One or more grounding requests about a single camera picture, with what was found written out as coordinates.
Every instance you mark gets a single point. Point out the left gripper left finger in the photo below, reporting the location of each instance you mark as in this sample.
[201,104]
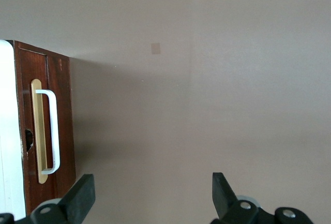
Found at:
[75,200]

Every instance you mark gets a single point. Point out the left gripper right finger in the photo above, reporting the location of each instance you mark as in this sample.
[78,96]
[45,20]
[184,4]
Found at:
[223,198]

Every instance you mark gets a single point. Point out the brown wooden drawer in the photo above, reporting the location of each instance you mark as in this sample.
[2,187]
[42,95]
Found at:
[62,105]

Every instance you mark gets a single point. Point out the tan tape patch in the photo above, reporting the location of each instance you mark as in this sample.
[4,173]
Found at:
[155,48]

